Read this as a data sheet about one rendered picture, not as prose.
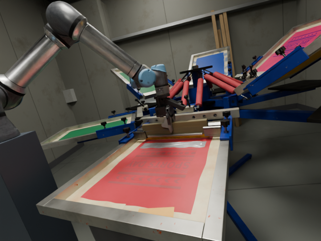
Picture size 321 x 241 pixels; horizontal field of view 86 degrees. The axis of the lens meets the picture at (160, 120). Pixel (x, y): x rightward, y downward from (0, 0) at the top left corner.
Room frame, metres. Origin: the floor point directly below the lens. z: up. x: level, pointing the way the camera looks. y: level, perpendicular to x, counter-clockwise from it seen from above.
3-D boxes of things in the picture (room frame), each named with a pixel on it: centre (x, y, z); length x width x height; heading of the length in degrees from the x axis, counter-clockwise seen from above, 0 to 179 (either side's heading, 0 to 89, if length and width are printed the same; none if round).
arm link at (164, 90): (0.93, -0.04, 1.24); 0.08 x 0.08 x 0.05
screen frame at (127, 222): (0.74, 0.03, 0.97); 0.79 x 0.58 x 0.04; 155
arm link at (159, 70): (0.94, -0.04, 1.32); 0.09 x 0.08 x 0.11; 103
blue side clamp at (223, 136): (0.84, -0.33, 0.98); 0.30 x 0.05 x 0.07; 155
